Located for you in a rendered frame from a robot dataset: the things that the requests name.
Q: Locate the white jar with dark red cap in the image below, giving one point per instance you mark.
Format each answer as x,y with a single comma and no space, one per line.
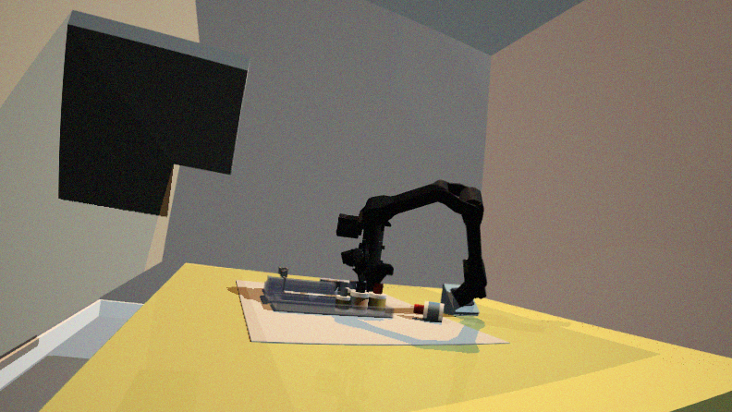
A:
430,310
377,298

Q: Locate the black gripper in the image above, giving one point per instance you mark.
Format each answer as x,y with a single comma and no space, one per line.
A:
375,270

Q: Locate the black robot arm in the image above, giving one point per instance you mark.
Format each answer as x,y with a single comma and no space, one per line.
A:
380,209

